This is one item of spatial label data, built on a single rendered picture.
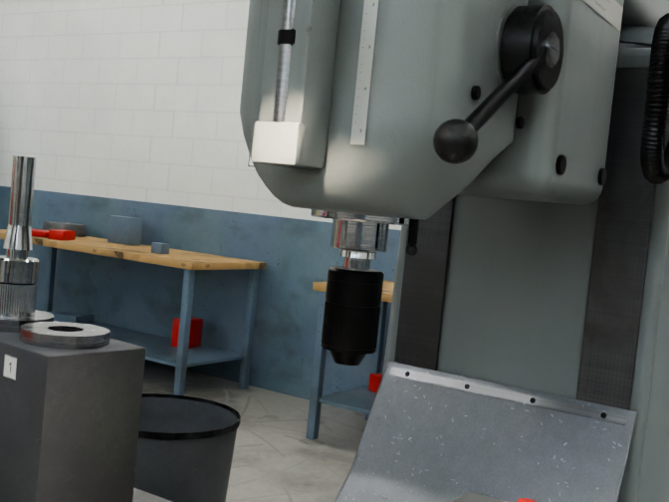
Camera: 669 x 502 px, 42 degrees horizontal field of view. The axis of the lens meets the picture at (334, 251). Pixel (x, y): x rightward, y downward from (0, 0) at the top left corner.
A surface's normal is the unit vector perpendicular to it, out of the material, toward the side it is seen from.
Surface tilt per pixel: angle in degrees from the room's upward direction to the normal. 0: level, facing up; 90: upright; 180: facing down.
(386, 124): 99
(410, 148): 112
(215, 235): 90
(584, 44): 90
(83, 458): 90
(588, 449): 63
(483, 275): 90
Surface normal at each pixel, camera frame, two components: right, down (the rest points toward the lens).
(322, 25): 0.84, 0.11
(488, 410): -0.44, -0.46
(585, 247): -0.54, -0.01
